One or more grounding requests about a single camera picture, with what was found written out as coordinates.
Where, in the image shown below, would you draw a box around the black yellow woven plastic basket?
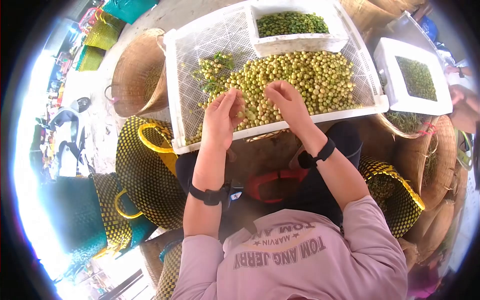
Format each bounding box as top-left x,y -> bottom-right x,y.
357,155 -> 426,239
153,243 -> 184,300
115,116 -> 187,230

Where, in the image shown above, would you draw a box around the person's right thumb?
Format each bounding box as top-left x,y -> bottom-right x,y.
264,91 -> 288,117

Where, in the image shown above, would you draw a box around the person's left thumb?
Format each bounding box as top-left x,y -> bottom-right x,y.
229,104 -> 247,130

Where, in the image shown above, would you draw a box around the woven bamboo basket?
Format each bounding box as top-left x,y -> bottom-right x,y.
339,0 -> 426,35
104,28 -> 170,118
374,112 -> 457,211
403,199 -> 456,265
139,229 -> 184,289
244,128 -> 290,143

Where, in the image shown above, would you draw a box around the teal woven bag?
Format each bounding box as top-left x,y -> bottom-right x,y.
101,0 -> 160,25

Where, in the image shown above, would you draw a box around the person's body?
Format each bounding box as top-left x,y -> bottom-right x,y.
170,208 -> 409,300

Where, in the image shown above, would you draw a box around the white foam box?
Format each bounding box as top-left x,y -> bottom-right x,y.
373,37 -> 454,116
250,1 -> 350,58

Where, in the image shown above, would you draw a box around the black wrist band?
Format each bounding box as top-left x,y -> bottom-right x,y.
188,182 -> 244,211
298,137 -> 337,170

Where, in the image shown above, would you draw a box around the bunch of green stems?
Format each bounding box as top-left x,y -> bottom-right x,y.
192,52 -> 236,95

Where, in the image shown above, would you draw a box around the white plastic mesh tray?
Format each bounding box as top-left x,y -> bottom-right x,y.
163,0 -> 390,155

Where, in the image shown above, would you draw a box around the person's right fingers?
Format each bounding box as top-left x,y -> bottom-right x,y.
271,80 -> 301,99

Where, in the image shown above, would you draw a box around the person's left index finger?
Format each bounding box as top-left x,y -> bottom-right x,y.
222,88 -> 245,113

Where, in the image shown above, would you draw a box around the yellow green woven basket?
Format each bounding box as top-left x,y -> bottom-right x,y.
83,9 -> 127,52
74,44 -> 106,72

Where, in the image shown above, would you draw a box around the white motor scooter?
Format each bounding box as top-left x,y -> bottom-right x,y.
35,97 -> 93,179

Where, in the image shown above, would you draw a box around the pile of yellow-green round fruits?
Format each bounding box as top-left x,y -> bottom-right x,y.
185,50 -> 361,146

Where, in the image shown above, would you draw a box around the red plastic stool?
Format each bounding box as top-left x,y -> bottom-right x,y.
245,168 -> 309,204

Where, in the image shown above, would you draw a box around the person's left hand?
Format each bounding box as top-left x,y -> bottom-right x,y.
202,88 -> 247,152

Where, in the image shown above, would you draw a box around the black yellow teal woven basket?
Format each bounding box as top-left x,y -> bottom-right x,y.
91,172 -> 159,260

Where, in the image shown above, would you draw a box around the dark green woven basket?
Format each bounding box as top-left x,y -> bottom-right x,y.
40,175 -> 109,264

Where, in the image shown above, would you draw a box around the person's right hand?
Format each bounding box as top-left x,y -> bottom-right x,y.
264,80 -> 316,138

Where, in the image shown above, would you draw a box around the person's left fingers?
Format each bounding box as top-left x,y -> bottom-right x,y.
204,93 -> 229,115

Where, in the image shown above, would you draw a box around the pile of dark green fruits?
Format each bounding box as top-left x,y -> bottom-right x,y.
394,56 -> 438,102
256,11 -> 330,38

